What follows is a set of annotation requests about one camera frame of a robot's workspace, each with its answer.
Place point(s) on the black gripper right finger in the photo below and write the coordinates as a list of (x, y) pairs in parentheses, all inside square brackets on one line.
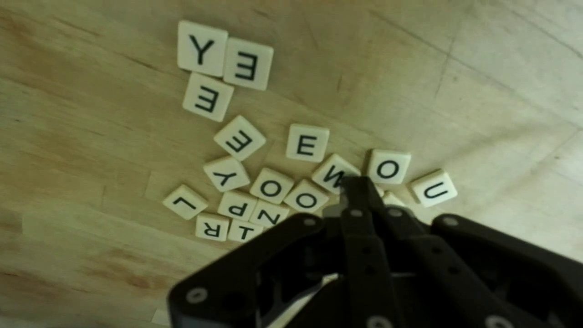
[(461, 274)]

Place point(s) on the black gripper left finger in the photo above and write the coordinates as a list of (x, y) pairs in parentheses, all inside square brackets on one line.
[(357, 255)]

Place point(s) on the cream letter tile O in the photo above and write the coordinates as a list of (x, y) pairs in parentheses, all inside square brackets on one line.
[(306, 195), (388, 166), (271, 186)]

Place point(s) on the cream letter tile W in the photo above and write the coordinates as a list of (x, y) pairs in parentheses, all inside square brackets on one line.
[(331, 172)]

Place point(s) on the cream letter tile U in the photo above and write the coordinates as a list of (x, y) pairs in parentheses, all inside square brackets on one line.
[(432, 188)]

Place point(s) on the cream letter tile N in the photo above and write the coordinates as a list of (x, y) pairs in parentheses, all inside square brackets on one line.
[(268, 213)]

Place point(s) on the cream letter tile P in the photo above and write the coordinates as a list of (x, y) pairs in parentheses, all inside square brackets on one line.
[(237, 204)]

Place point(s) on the cream letter tile R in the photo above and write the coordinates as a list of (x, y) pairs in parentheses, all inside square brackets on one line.
[(211, 226)]

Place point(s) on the cream letter tile L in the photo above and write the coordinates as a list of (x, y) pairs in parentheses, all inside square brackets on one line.
[(184, 201)]

